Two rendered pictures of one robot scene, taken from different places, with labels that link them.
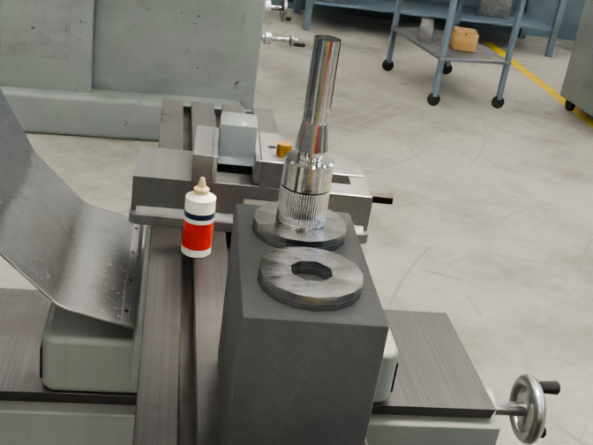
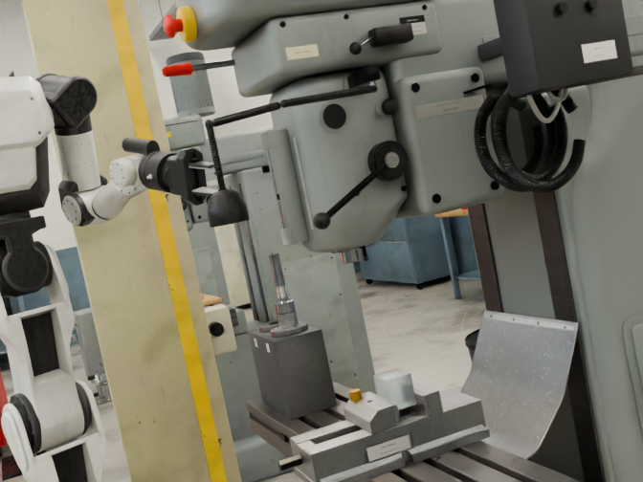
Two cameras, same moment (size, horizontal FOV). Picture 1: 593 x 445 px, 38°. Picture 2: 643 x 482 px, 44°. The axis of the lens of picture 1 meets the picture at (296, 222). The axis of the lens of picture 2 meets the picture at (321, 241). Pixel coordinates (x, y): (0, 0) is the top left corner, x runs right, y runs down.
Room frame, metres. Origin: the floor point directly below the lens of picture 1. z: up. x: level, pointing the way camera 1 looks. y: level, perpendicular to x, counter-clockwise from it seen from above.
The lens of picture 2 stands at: (2.58, -0.28, 1.45)
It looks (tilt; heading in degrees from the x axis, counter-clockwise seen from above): 5 degrees down; 168
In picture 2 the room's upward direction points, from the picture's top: 11 degrees counter-clockwise
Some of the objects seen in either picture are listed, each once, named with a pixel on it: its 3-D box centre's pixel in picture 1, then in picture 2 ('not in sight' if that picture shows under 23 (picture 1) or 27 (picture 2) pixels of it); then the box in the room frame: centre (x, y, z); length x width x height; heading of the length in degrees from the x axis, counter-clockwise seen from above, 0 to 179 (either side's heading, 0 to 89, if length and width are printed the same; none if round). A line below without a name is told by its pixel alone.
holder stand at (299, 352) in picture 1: (291, 337); (290, 364); (0.69, -0.01, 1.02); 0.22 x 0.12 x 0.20; 9
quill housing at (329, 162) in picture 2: not in sight; (338, 163); (1.11, 0.10, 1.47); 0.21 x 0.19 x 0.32; 10
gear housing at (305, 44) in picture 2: not in sight; (334, 50); (1.11, 0.13, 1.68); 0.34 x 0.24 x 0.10; 100
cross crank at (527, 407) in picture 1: (506, 408); not in sight; (1.20, -0.40, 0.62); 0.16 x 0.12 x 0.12; 100
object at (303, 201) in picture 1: (304, 194); (286, 316); (0.74, 0.00, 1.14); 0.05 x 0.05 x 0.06
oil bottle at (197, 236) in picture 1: (198, 214); not in sight; (1.03, 0.13, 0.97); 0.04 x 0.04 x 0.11
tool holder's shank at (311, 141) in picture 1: (318, 100); (278, 277); (0.74, 0.00, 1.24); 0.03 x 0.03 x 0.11
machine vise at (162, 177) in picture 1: (252, 179); (387, 426); (1.18, 0.07, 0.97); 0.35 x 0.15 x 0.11; 98
